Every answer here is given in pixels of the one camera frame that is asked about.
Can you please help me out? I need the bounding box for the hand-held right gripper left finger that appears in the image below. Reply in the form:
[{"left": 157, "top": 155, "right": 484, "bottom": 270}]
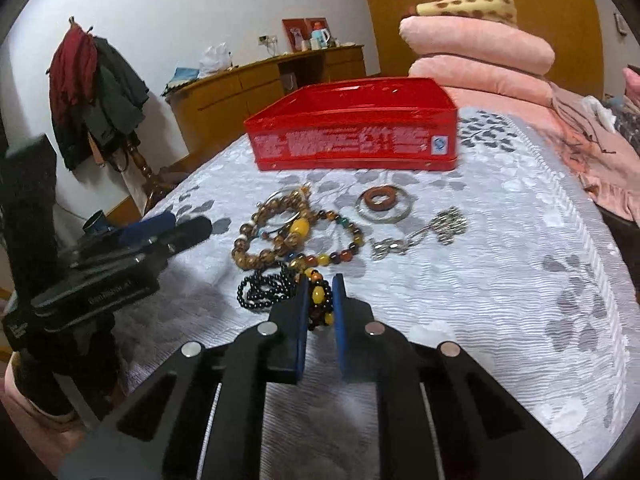
[{"left": 59, "top": 274, "right": 308, "bottom": 480}]

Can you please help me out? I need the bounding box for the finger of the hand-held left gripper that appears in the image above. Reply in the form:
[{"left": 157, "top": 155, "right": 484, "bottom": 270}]
[
  {"left": 70, "top": 216, "right": 213, "bottom": 271},
  {"left": 60, "top": 212, "right": 177, "bottom": 261}
]

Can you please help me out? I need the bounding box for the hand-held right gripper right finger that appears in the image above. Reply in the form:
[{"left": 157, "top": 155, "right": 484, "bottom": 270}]
[{"left": 332, "top": 274, "right": 585, "bottom": 480}]

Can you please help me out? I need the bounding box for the amber and dark bead bracelet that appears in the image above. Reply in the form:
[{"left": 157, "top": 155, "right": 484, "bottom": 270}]
[{"left": 295, "top": 267, "right": 335, "bottom": 332}]

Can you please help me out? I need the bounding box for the black bead necklace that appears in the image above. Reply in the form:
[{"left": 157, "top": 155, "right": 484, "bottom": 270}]
[{"left": 237, "top": 262, "right": 301, "bottom": 316}]

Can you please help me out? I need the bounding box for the brown wooden bead bracelet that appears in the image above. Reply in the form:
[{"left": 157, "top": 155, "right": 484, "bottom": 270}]
[{"left": 231, "top": 187, "right": 321, "bottom": 267}]

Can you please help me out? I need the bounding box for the multicoloured bead bracelet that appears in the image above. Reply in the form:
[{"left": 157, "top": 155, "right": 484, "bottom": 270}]
[{"left": 287, "top": 210, "right": 368, "bottom": 273}]

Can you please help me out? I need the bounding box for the thin silver bangle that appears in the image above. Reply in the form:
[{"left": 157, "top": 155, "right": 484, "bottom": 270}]
[{"left": 265, "top": 187, "right": 306, "bottom": 226}]

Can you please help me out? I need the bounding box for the silver clasp keychain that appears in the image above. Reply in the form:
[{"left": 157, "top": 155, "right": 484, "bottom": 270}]
[{"left": 371, "top": 237, "right": 416, "bottom": 261}]

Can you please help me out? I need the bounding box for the wide silver bangle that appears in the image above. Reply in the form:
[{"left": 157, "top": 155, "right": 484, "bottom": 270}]
[{"left": 355, "top": 186, "right": 415, "bottom": 224}]

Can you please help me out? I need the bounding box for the brown wooden ring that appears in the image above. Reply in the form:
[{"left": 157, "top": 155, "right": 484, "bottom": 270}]
[{"left": 363, "top": 186, "right": 399, "bottom": 212}]

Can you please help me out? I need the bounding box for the silver metal chain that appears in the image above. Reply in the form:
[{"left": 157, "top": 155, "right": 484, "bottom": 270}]
[{"left": 407, "top": 206, "right": 471, "bottom": 247}]

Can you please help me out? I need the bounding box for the red plastic tray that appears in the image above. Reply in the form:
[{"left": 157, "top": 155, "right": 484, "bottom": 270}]
[{"left": 243, "top": 77, "right": 461, "bottom": 173}]

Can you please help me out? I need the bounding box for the person's left forearm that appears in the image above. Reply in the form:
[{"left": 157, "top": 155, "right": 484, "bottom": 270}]
[{"left": 0, "top": 355, "right": 101, "bottom": 480}]

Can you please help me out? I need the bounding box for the dark blue cup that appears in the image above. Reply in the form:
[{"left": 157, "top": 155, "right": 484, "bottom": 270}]
[{"left": 82, "top": 210, "right": 118, "bottom": 236}]

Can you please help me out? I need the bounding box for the wooden coat rack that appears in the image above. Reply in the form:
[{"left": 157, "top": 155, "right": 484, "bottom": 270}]
[{"left": 67, "top": 16, "right": 173, "bottom": 213}]

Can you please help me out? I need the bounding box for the grey leaf-printed bedspread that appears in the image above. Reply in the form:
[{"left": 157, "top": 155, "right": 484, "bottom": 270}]
[{"left": 107, "top": 105, "right": 631, "bottom": 480}]

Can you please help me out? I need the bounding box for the dark grey jacket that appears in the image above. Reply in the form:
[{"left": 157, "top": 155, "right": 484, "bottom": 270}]
[{"left": 52, "top": 35, "right": 151, "bottom": 171}]

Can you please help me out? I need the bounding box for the wooden sideboard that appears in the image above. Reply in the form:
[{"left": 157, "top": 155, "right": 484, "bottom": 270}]
[{"left": 165, "top": 44, "right": 367, "bottom": 171}]

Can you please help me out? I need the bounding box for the red garment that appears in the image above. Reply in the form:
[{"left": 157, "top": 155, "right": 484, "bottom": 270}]
[{"left": 47, "top": 27, "right": 97, "bottom": 128}]

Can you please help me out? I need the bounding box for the white plastic bag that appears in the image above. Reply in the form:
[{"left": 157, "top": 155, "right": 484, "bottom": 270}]
[{"left": 198, "top": 42, "right": 235, "bottom": 73}]

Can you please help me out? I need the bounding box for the pink pillow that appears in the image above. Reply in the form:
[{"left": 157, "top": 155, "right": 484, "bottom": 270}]
[
  {"left": 399, "top": 14, "right": 556, "bottom": 78},
  {"left": 407, "top": 56, "right": 556, "bottom": 106}
]

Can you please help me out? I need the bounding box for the pink bed sheet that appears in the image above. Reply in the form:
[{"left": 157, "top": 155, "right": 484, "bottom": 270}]
[{"left": 440, "top": 80, "right": 640, "bottom": 221}]

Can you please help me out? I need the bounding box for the spotted yellow cushion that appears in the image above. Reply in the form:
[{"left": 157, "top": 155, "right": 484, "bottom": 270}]
[{"left": 416, "top": 0, "right": 518, "bottom": 27}]

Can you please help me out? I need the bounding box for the plaid cloth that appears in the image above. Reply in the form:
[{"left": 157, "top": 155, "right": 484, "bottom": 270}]
[{"left": 612, "top": 105, "right": 640, "bottom": 151}]

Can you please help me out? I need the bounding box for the pink folded cloth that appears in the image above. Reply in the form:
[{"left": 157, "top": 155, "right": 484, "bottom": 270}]
[{"left": 622, "top": 66, "right": 640, "bottom": 106}]

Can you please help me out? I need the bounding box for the wooden wardrobe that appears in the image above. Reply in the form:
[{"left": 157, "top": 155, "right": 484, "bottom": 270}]
[{"left": 340, "top": 0, "right": 603, "bottom": 106}]

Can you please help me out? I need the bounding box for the dark wooden bed frame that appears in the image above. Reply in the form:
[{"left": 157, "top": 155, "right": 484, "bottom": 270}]
[{"left": 597, "top": 205, "right": 640, "bottom": 306}]

